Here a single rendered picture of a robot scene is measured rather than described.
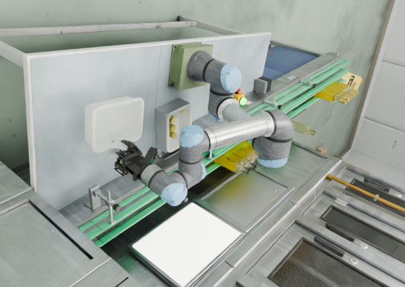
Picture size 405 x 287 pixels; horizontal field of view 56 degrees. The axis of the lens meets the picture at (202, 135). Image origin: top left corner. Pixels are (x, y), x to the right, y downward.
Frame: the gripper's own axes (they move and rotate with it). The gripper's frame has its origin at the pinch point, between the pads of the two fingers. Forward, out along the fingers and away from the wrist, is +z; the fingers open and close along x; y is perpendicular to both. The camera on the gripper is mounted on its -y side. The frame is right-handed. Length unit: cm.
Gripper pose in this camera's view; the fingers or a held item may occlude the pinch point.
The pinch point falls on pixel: (116, 142)
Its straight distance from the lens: 143.2
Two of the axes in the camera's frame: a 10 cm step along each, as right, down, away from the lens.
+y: -6.4, 2.7, -7.1
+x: -2.0, 8.4, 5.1
